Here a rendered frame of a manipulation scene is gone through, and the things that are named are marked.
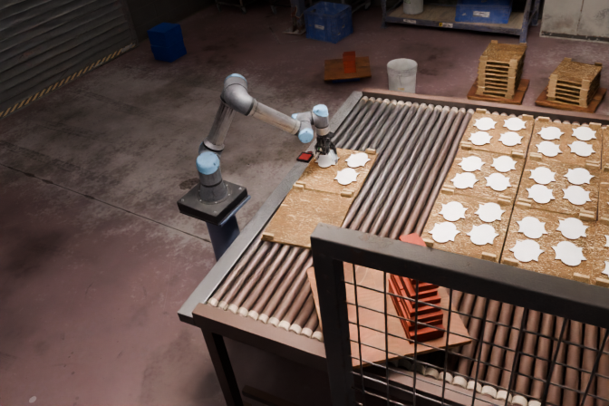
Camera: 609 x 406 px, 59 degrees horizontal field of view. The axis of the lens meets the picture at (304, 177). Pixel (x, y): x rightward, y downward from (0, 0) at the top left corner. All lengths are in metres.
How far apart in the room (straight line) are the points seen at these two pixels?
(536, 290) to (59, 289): 3.83
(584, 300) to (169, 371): 2.98
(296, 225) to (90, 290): 1.90
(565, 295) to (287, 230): 2.09
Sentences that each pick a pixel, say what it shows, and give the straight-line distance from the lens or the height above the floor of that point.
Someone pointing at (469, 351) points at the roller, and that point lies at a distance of 2.16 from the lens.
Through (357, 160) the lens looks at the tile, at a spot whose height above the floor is 0.95.
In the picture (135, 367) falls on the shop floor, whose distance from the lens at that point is 3.51.
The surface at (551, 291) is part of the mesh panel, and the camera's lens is 0.61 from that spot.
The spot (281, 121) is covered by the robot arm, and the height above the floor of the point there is 1.34.
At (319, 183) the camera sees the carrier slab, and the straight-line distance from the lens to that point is 2.88.
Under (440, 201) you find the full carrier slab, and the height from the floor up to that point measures 0.94.
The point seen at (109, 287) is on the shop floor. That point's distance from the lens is 4.04.
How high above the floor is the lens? 2.65
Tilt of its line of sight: 36 degrees down
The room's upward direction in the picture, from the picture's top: 7 degrees counter-clockwise
